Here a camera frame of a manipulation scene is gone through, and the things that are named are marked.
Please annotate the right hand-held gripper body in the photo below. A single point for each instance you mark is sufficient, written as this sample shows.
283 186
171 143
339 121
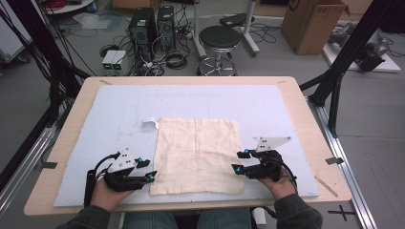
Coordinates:
269 167

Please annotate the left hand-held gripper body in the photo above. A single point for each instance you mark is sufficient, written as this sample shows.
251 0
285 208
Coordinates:
122 178

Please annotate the cream cloth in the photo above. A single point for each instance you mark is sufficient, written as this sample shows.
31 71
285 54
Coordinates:
197 156

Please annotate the person's right hand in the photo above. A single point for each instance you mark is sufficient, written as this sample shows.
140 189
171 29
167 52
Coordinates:
281 189

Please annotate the person's left hand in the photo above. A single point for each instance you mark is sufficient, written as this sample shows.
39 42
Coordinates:
105 197

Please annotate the person's left leg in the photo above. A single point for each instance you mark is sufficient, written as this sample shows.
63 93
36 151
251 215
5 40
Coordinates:
149 221

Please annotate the person's leg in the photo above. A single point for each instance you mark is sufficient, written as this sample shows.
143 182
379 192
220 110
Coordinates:
224 219
149 221

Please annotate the person's right leg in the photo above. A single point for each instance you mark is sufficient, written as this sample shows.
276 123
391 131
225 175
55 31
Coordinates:
224 219

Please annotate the white foam board mat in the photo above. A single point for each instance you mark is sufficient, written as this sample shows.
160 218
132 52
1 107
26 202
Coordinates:
127 105

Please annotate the thin wooden stick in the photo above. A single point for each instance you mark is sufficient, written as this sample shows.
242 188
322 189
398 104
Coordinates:
326 186

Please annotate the grey tape piece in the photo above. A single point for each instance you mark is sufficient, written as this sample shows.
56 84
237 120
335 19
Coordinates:
334 160
49 165

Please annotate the black tape cross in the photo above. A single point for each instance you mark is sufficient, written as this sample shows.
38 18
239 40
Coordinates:
341 212

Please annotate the white power supply box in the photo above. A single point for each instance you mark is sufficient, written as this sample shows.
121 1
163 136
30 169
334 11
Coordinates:
119 58
108 58

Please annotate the black round stool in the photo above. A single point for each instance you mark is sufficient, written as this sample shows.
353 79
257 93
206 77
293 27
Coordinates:
219 36

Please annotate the white metal stand leg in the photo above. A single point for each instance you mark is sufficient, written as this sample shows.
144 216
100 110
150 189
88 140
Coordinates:
198 28
250 28

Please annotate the large black computer tower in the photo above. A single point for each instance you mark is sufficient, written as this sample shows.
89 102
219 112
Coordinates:
142 30

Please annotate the flat black case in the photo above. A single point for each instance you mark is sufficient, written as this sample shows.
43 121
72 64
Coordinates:
235 19

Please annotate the slim black computer tower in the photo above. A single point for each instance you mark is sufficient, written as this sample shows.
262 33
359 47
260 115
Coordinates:
166 27

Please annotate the brown cardboard box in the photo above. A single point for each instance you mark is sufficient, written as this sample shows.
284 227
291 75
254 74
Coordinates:
310 28

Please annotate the clear plastic sheet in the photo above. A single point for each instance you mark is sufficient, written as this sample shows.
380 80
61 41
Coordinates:
95 21

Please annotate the grey and black robot device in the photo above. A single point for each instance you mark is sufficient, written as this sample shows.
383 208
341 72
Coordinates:
371 54

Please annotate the white floor board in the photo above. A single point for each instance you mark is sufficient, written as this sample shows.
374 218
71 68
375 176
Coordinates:
390 65

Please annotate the round white table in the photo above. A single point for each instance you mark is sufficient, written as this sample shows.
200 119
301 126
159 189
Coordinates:
68 8

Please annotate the white panel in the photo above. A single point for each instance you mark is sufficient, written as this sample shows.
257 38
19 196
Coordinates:
11 35

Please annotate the aluminium rail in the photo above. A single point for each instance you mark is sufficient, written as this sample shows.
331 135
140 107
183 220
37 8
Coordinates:
344 168
25 165

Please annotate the black metal frame strut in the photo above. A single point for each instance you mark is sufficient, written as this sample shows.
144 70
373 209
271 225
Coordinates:
347 54

